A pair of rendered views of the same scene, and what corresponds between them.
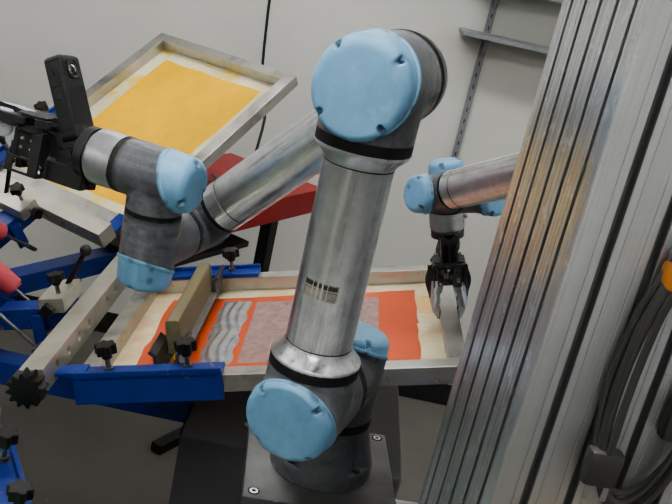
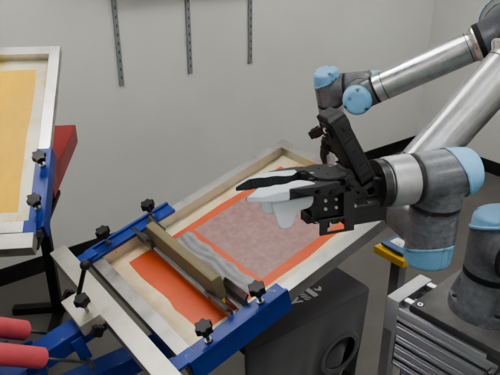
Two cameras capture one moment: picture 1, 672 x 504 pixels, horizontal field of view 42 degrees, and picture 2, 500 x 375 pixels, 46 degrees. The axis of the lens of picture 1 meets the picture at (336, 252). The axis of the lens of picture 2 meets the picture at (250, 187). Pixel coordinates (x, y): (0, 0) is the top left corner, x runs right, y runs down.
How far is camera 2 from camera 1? 112 cm
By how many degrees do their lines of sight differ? 33
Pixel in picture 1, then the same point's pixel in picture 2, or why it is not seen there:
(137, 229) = (449, 224)
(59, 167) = (362, 209)
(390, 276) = (257, 165)
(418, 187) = (360, 97)
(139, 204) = (452, 204)
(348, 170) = not seen: outside the picture
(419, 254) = (120, 140)
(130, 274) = (443, 260)
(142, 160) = (449, 169)
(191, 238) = not seen: hidden behind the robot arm
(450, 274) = not seen: hidden behind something
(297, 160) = (489, 114)
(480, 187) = (417, 79)
